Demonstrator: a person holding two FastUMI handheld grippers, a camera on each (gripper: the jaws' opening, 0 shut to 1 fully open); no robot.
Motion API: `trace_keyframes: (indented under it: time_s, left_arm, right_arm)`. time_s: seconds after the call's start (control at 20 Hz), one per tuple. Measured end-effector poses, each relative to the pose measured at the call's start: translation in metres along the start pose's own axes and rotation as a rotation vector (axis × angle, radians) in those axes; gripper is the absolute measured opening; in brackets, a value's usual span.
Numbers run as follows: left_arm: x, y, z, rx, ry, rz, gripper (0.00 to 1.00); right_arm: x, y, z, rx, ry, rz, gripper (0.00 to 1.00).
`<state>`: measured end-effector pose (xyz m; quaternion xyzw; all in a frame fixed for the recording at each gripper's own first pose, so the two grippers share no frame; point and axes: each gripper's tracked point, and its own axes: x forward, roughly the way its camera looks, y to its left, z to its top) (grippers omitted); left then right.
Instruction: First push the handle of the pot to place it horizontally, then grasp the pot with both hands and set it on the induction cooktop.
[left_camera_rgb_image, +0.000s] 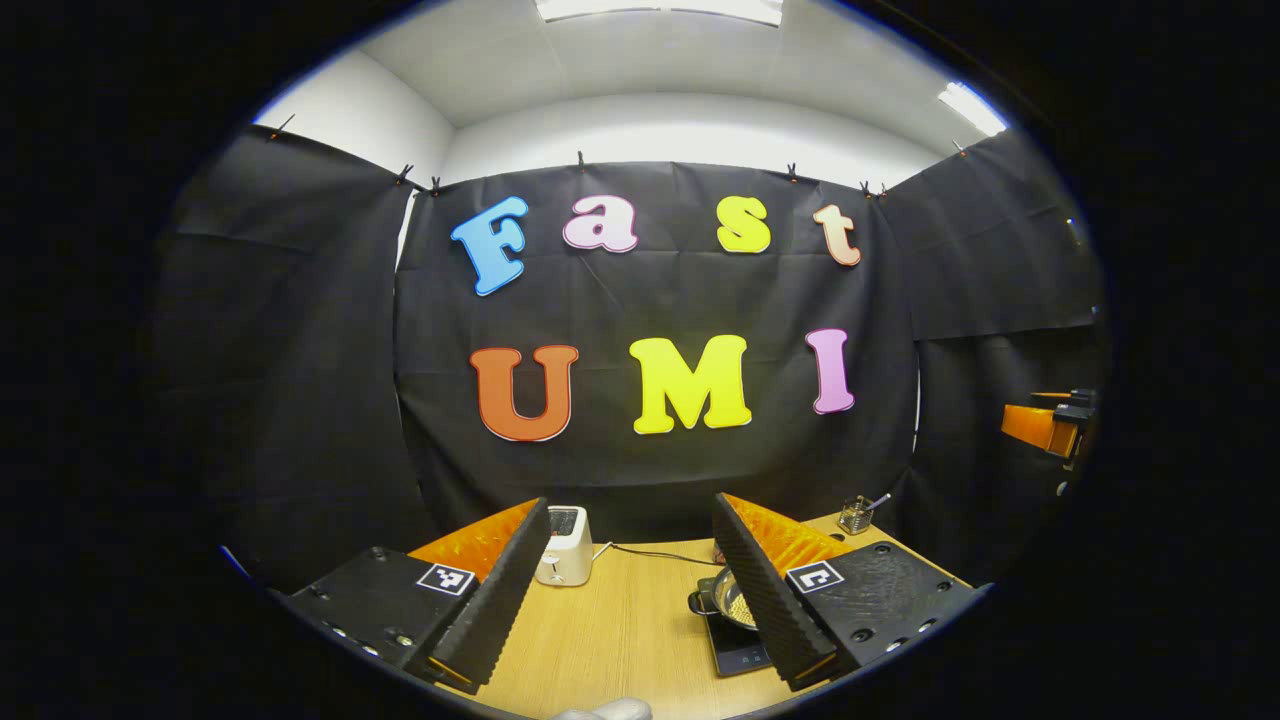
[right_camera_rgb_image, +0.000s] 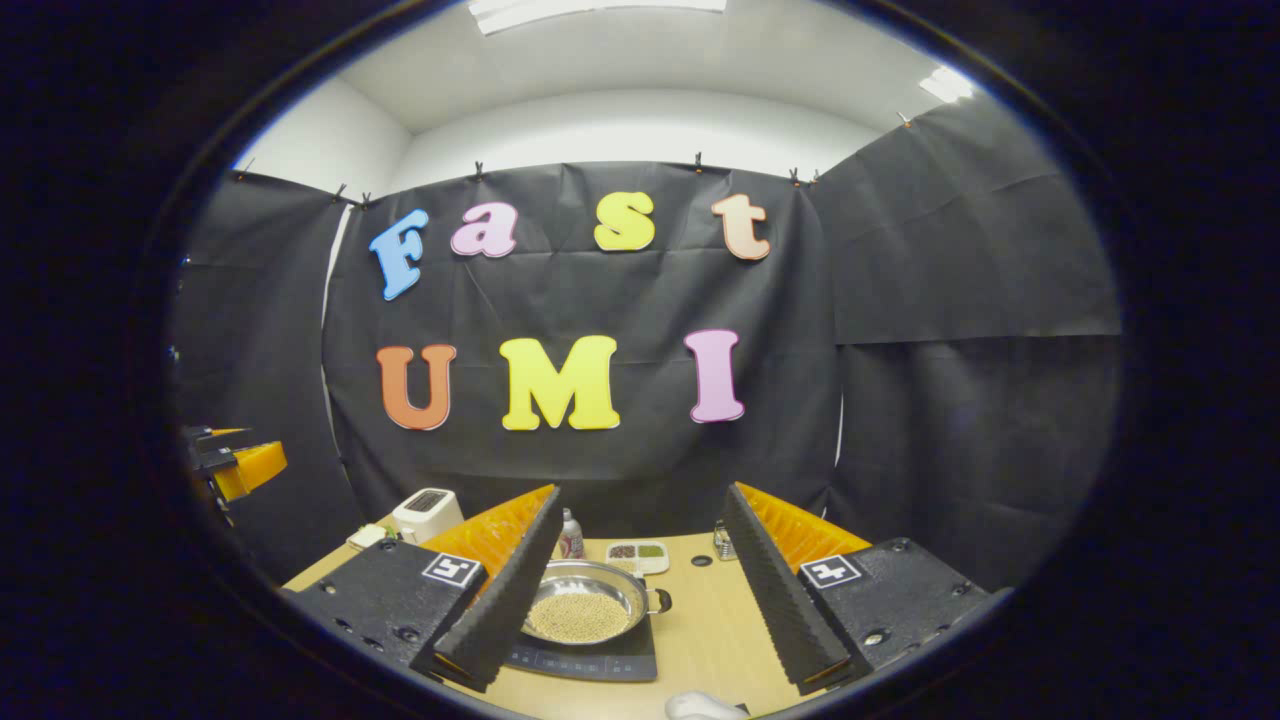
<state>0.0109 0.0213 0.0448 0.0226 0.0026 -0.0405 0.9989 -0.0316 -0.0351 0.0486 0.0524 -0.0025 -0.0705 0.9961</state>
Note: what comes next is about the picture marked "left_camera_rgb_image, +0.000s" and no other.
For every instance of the black induction cooktop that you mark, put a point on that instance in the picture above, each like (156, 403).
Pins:
(735, 655)

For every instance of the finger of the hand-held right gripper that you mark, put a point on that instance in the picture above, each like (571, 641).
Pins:
(1030, 428)
(1060, 398)

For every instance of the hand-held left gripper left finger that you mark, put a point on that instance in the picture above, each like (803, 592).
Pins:
(500, 590)

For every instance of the ceiling light panel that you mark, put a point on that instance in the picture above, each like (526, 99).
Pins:
(972, 108)
(660, 8)

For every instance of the pile of soybeans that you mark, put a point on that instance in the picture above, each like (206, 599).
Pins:
(738, 605)

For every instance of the row of black cloth clips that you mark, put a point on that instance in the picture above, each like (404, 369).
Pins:
(791, 172)

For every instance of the white toaster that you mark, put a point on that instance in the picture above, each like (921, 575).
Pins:
(565, 550)

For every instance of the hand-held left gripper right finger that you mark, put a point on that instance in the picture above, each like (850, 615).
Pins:
(755, 590)

